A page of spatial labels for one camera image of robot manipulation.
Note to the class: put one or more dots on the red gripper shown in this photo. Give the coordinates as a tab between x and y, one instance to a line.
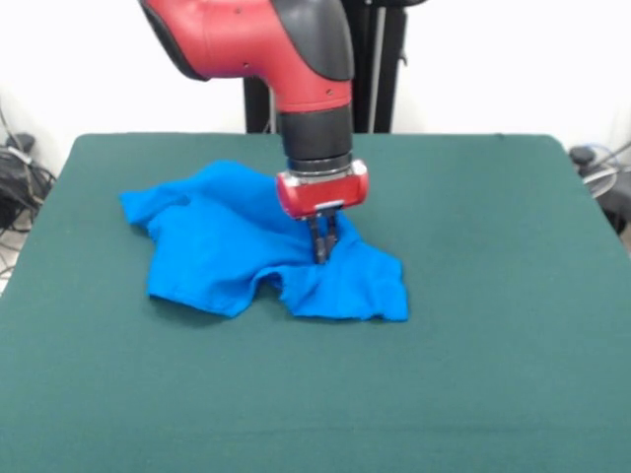
325	194

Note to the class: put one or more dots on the blue shirt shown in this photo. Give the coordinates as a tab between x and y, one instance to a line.
222	246

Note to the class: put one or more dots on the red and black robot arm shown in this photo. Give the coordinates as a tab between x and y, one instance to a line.
276	44

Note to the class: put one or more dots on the dark green table cloth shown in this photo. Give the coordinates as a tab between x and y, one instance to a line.
148	384

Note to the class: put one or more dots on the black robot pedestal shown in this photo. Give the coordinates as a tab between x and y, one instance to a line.
379	64

